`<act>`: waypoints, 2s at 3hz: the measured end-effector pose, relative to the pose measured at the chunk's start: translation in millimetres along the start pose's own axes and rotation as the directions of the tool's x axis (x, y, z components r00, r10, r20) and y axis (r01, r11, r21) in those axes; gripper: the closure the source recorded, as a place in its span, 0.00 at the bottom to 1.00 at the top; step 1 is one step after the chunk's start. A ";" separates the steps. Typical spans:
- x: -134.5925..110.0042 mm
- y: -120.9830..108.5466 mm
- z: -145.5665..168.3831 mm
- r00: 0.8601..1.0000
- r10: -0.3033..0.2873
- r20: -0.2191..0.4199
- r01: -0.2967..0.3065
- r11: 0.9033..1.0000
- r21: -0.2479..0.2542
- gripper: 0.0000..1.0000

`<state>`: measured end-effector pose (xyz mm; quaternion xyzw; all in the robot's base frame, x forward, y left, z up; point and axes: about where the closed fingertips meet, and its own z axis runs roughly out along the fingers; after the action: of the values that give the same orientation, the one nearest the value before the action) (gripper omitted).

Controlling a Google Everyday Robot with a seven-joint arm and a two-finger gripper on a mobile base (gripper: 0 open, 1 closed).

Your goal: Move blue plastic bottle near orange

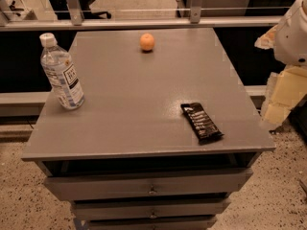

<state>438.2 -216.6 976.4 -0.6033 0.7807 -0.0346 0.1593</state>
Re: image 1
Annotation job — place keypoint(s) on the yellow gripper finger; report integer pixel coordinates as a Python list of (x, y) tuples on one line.
[(284, 92), (266, 40)]

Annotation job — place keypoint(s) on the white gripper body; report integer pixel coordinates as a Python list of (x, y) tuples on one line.
[(293, 37)]

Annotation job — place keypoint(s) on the clear plastic water bottle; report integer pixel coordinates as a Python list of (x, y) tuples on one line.
[(59, 68)]

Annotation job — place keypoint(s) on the black snack bar wrapper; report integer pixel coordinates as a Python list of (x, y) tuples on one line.
[(200, 122)]

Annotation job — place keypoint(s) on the orange fruit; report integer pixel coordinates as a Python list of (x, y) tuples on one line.
[(146, 42)]

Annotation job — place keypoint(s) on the grey drawer cabinet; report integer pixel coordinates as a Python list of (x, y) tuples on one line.
[(131, 120)]

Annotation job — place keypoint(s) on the middle grey drawer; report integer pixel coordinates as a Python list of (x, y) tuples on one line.
[(151, 209)]

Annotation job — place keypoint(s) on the grey drawer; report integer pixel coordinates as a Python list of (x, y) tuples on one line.
[(177, 223), (151, 209), (148, 184)]

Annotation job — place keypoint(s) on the bottom grey drawer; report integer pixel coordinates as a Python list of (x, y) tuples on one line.
[(177, 223)]

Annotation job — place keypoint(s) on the top grey drawer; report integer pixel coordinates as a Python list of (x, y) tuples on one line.
[(148, 184)]

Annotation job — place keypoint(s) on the metal railing frame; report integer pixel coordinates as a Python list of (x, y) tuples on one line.
[(38, 15)]

